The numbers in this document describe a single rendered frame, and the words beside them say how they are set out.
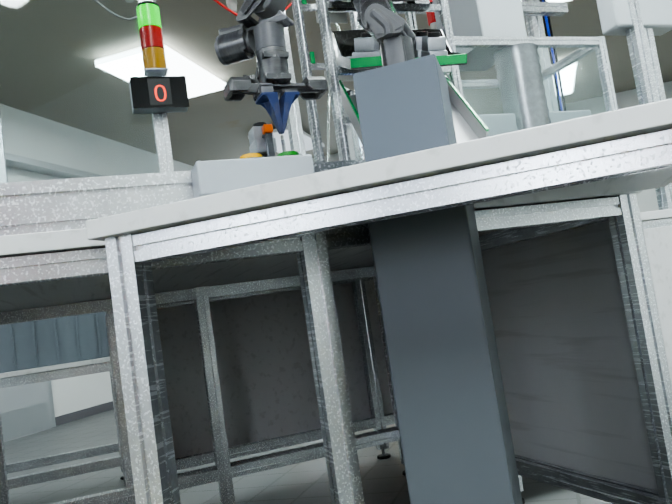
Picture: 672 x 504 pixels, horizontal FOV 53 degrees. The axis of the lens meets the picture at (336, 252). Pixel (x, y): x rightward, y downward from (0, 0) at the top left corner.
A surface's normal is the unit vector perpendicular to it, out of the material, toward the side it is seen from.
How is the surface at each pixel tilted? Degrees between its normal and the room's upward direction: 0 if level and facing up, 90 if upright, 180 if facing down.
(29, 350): 90
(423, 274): 90
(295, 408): 90
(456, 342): 90
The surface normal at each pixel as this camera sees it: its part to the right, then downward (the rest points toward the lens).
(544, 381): -0.93, 0.11
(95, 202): 0.33, -0.13
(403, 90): -0.29, -0.04
